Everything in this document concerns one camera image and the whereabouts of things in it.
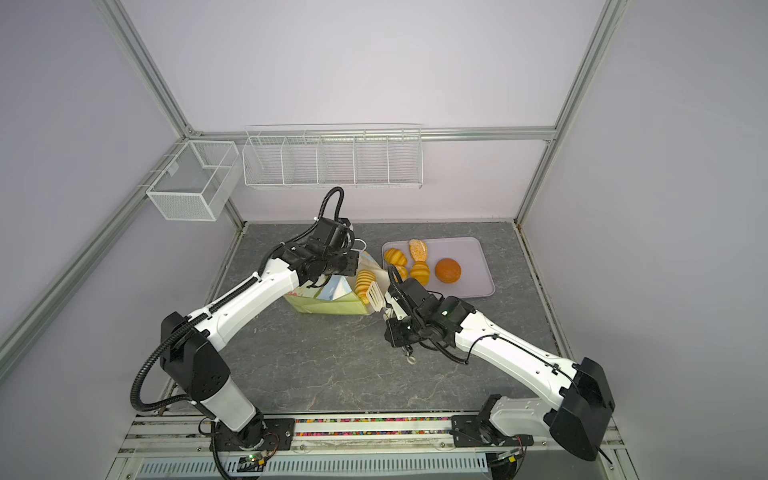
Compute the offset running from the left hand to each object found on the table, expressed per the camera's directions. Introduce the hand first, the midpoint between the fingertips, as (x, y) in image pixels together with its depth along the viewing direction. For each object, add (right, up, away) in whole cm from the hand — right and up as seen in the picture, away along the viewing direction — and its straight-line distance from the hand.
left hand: (355, 265), depth 82 cm
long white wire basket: (+7, +38, +23) cm, 45 cm away
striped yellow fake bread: (+20, -3, +18) cm, 27 cm away
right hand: (+9, -18, -7) cm, 22 cm away
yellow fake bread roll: (+11, +2, +23) cm, 25 cm away
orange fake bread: (+19, +5, +25) cm, 32 cm away
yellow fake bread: (+14, -3, +19) cm, 24 cm away
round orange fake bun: (+29, -3, +20) cm, 36 cm away
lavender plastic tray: (+39, -6, +20) cm, 45 cm away
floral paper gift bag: (-5, -8, -2) cm, 10 cm away
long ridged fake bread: (+2, -4, +6) cm, 7 cm away
